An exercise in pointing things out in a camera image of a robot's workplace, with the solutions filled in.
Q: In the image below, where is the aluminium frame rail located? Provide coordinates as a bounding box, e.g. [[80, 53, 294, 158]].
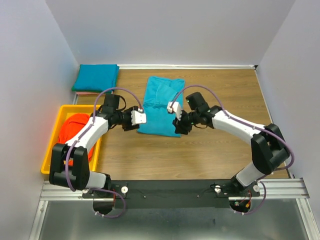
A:
[[29, 178, 320, 240]]

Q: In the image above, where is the folded green t shirt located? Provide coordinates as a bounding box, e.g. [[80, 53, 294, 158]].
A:
[[71, 86, 106, 93]]

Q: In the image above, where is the folded teal t shirt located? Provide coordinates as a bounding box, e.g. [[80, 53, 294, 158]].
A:
[[73, 64, 120, 90]]

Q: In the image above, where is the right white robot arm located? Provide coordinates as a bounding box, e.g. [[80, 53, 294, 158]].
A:
[[167, 92, 292, 196]]

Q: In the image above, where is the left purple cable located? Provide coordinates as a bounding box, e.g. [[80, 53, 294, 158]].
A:
[[64, 87, 145, 219]]

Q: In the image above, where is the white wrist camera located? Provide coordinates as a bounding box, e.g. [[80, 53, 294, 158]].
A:
[[129, 108, 147, 126], [166, 101, 183, 121]]

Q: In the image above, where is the orange t shirt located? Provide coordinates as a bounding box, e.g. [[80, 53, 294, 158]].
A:
[[57, 112, 96, 167]]

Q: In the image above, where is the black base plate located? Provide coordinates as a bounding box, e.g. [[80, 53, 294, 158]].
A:
[[82, 179, 261, 214]]

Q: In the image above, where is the teal t shirt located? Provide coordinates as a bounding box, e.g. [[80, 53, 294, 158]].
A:
[[137, 76, 185, 138], [73, 64, 120, 90]]

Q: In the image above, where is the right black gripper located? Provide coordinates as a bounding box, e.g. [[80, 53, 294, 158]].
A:
[[172, 108, 200, 135]]

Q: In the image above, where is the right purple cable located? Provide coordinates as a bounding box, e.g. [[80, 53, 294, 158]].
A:
[[169, 84, 296, 216]]

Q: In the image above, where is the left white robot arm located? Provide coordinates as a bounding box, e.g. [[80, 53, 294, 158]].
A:
[[49, 93, 146, 198]]

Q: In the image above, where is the purple cable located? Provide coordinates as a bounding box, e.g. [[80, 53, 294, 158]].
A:
[[169, 84, 296, 216], [64, 87, 145, 219]]

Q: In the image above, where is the folded pink t shirt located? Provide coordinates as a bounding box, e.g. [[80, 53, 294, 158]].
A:
[[75, 91, 100, 96]]

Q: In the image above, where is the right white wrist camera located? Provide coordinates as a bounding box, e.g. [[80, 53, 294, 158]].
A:
[[166, 101, 183, 121]]

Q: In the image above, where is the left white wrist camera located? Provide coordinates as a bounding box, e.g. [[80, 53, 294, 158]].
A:
[[129, 108, 147, 126]]

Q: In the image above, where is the yellow plastic bin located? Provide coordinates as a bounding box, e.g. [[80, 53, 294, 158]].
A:
[[41, 104, 102, 175]]

